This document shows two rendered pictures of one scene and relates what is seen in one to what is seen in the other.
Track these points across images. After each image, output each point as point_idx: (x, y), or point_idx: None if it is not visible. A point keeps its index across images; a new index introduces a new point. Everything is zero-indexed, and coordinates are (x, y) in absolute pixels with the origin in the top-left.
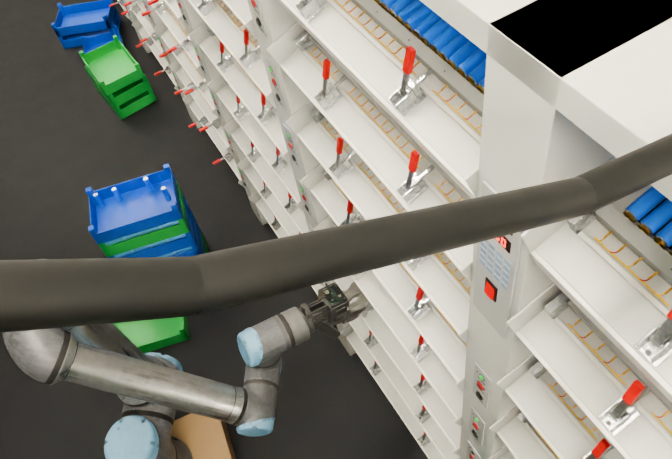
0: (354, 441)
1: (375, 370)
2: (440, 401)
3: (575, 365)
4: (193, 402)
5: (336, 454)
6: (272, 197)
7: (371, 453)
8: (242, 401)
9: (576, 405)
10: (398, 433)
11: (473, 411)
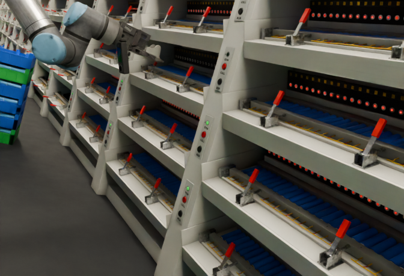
0: (78, 221)
1: (123, 169)
2: (195, 94)
3: None
4: None
5: (58, 221)
6: (91, 93)
7: (90, 230)
8: (52, 23)
9: None
10: (119, 230)
11: None
